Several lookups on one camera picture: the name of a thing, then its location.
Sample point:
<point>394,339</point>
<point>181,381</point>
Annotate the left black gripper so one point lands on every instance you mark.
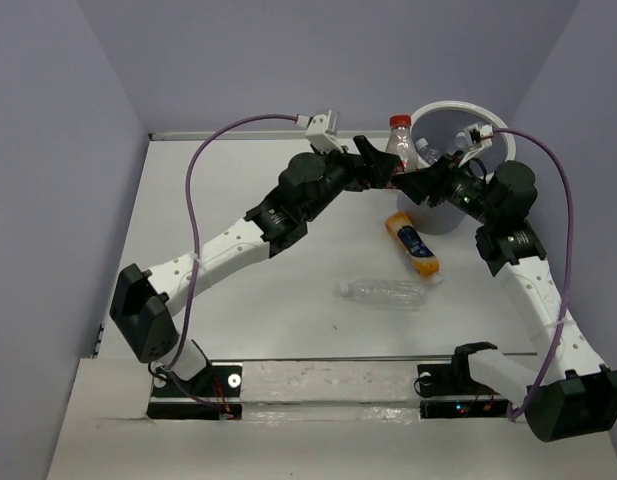
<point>376,169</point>

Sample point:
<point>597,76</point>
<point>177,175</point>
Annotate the large clear crushed bottle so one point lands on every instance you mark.
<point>384,294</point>

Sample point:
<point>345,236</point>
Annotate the blue label water bottle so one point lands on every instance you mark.
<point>458,144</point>

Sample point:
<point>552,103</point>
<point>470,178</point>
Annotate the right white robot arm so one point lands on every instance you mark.
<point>574,392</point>

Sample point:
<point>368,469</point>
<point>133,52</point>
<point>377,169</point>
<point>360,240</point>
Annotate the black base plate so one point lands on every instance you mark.
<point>212,395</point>
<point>442,396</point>

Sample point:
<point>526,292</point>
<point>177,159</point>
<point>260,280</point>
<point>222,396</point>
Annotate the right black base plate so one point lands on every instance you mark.
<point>442,396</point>

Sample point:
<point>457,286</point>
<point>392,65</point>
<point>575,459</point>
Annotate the slim clear plastic bottle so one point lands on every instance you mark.
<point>427,154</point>

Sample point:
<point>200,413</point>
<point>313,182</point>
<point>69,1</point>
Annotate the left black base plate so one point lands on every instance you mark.
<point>212,395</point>

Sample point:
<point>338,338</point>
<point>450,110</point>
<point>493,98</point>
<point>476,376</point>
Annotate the orange juice bottle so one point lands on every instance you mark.
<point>422,259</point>

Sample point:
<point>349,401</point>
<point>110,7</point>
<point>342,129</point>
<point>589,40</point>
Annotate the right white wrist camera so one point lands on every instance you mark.
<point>477,138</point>

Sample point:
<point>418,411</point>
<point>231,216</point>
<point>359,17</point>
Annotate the white round bin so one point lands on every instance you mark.
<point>438,123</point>

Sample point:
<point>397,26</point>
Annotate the red cap clear bottle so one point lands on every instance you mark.
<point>400,144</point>

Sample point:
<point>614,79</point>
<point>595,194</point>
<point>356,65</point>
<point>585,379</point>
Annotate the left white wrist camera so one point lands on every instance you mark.
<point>321,131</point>

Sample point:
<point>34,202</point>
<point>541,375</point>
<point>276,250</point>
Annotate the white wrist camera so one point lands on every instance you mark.
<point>321,131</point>
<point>477,138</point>

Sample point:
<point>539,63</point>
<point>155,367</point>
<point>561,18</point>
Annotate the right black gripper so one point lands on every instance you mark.
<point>434,180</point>

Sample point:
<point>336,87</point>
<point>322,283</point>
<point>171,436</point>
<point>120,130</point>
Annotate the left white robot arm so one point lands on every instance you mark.
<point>145,302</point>

